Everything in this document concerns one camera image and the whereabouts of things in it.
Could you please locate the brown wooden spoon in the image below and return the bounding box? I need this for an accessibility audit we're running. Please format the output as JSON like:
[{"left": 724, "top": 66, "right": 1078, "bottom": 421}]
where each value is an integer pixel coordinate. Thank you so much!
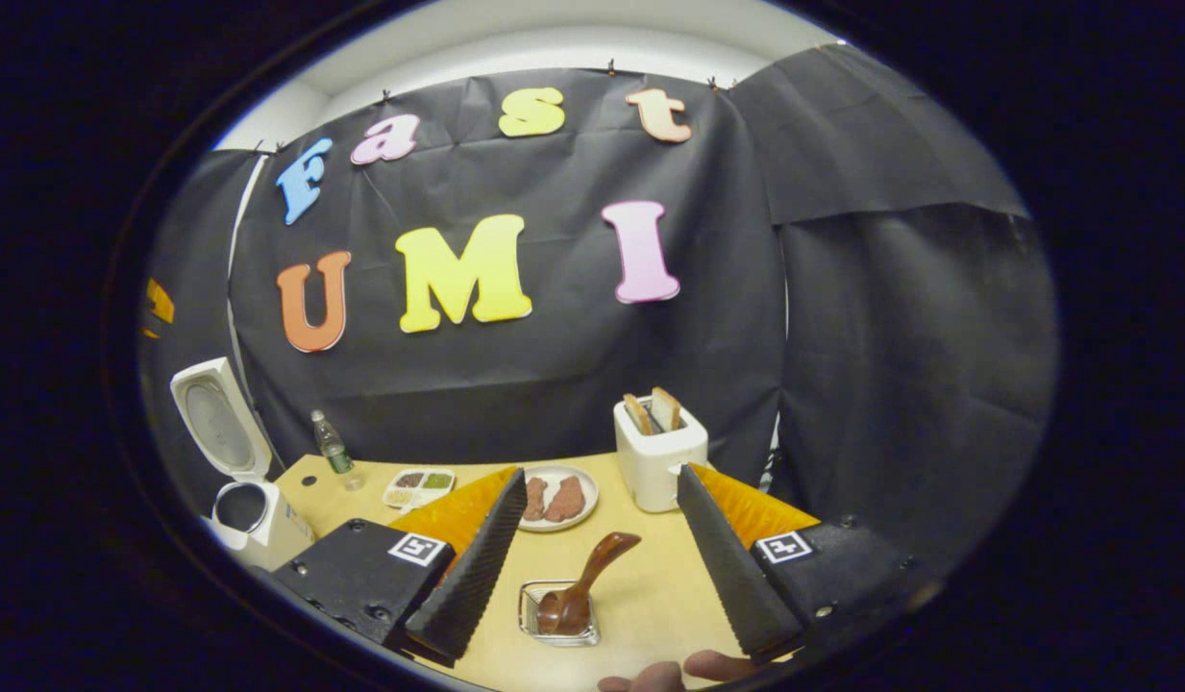
[{"left": 537, "top": 531, "right": 643, "bottom": 636}]

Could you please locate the metal chopstick holder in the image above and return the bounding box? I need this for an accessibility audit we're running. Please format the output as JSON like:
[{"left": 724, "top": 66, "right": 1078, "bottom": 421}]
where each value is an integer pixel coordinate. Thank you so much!
[{"left": 517, "top": 580, "right": 602, "bottom": 648}]

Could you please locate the white divided grain dish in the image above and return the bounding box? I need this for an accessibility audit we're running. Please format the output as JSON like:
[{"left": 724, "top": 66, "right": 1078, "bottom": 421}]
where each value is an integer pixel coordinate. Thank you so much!
[{"left": 382, "top": 467, "right": 457, "bottom": 513}]

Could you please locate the clear plastic water bottle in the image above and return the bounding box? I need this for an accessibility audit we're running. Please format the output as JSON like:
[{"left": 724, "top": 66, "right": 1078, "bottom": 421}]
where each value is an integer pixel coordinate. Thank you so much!
[{"left": 310, "top": 409, "right": 365, "bottom": 492}]

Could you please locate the white rice cooker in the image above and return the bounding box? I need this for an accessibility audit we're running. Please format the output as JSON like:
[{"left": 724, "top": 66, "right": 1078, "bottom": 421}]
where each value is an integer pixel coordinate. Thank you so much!
[{"left": 169, "top": 358, "right": 315, "bottom": 574}]

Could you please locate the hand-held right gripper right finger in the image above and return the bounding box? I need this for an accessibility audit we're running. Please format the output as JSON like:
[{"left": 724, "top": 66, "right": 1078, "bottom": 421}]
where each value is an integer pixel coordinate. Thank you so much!
[{"left": 677, "top": 463, "right": 939, "bottom": 666}]

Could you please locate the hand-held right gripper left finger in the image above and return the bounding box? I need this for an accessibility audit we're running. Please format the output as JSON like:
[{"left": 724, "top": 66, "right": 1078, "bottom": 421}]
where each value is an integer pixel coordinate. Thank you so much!
[{"left": 273, "top": 468, "right": 529, "bottom": 667}]

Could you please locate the black backdrop cloth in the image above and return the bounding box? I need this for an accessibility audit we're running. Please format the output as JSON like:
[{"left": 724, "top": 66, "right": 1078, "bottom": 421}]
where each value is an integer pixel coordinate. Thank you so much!
[{"left": 140, "top": 43, "right": 1059, "bottom": 578}]

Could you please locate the white toaster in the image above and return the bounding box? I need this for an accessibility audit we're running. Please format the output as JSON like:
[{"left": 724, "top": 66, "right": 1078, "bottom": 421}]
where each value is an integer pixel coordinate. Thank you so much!
[{"left": 613, "top": 399, "right": 709, "bottom": 514}]

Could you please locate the white round plate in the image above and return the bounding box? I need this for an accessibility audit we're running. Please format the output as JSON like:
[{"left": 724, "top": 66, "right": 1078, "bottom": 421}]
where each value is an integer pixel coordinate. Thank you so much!
[{"left": 515, "top": 465, "right": 601, "bottom": 533}]

